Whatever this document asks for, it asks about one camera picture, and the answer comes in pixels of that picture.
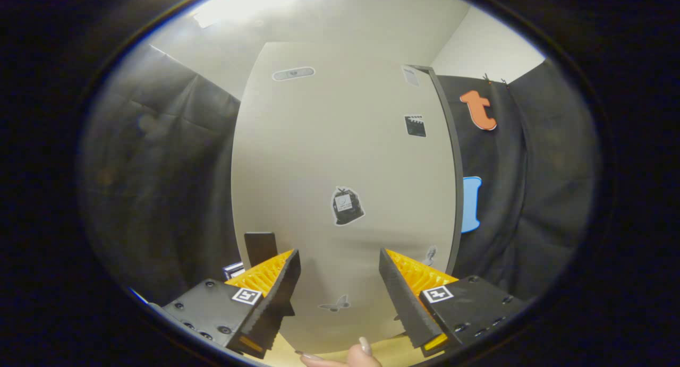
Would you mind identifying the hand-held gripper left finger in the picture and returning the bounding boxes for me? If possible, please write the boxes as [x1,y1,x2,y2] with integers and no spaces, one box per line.
[149,249,301,360]

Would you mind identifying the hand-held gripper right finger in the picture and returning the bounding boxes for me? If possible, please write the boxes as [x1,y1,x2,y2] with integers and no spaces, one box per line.
[379,247,532,358]

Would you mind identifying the black backdrop cloth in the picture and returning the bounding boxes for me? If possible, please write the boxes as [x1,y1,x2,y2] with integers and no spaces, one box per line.
[80,43,601,304]

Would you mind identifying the white shoe cabinet door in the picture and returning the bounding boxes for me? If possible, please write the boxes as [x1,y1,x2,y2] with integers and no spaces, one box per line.
[231,40,457,354]

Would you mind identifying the black cabinet door handle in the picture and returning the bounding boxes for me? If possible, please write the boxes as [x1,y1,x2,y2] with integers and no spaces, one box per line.
[244,232,278,268]

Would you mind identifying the grey shoe cabinet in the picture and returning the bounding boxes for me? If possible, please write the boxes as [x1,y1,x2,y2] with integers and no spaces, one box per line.
[412,64,464,277]

